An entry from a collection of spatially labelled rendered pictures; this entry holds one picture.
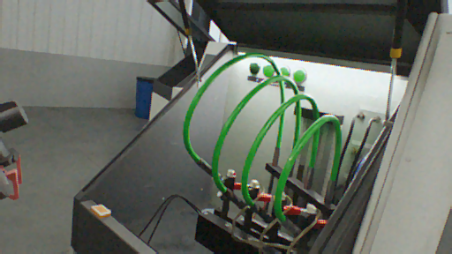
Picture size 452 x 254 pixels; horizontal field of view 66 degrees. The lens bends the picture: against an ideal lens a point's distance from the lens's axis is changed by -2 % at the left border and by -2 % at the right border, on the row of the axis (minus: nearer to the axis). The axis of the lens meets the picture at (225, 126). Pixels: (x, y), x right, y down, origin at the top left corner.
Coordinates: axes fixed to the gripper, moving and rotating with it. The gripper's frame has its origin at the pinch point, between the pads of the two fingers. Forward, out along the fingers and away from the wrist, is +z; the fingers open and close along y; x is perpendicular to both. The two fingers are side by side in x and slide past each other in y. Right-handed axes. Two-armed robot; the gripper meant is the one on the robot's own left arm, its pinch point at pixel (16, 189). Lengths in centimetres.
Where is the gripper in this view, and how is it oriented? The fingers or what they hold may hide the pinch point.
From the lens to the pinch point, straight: 104.1
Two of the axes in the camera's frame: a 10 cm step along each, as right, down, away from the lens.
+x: -8.6, 4.0, -3.2
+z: 2.7, 8.9, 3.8
